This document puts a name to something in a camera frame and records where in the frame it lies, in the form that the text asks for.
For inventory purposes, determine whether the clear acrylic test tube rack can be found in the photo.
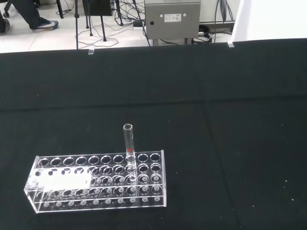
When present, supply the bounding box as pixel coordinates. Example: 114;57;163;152
24;150;167;214

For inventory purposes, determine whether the black bench cloth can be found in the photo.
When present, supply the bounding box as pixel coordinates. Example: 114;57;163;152
0;38;307;230

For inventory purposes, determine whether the grey metal cabinet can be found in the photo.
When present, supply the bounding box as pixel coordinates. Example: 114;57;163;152
144;0;201;46

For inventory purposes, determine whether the black tripod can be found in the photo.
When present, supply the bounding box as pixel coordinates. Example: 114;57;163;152
73;0;108;50

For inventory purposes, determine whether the white board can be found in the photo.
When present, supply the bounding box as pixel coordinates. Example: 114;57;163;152
230;0;307;43

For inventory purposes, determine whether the person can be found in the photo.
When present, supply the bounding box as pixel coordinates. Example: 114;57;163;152
0;0;59;34

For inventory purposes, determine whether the black floor cable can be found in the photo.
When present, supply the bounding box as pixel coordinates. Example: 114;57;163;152
75;23;119;48

